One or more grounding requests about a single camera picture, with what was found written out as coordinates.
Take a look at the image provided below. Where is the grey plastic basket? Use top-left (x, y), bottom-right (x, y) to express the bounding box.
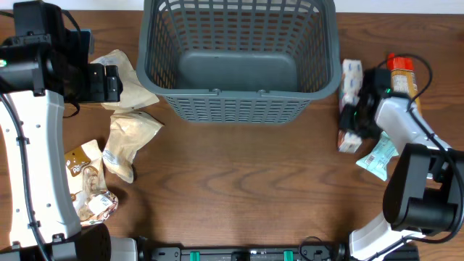
top-left (136, 0), bottom-right (341, 124)

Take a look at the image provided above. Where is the brown white snack pouch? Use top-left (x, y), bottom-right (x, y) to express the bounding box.
top-left (65, 140), bottom-right (119, 226)

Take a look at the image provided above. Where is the upper beige paper bag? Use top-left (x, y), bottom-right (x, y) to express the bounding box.
top-left (92, 49), bottom-right (160, 112)

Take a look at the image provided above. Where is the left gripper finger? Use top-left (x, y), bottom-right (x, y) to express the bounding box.
top-left (104, 83), bottom-right (122, 102)
top-left (104, 65), bottom-right (121, 84)

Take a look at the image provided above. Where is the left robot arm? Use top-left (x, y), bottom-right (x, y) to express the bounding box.
top-left (1, 1), bottom-right (123, 260)

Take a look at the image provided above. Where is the Kleenex tissue multipack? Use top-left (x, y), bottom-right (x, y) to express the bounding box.
top-left (337, 59), bottom-right (363, 154)

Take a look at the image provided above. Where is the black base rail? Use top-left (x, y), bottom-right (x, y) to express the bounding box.
top-left (108, 235), bottom-right (421, 261)

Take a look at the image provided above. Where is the light blue snack packet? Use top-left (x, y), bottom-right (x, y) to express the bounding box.
top-left (356, 132), bottom-right (399, 181)

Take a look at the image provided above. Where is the lower beige paper bag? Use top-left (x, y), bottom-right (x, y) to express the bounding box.
top-left (102, 111), bottom-right (164, 183)

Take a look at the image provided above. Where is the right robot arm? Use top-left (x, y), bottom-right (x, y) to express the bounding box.
top-left (343, 68), bottom-right (463, 260)

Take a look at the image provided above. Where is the orange spaghetti packet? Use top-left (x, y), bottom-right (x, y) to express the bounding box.
top-left (386, 53), bottom-right (418, 98)

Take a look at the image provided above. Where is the beige paper bag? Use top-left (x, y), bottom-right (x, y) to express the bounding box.
top-left (92, 49), bottom-right (160, 112)
top-left (102, 111), bottom-right (164, 183)

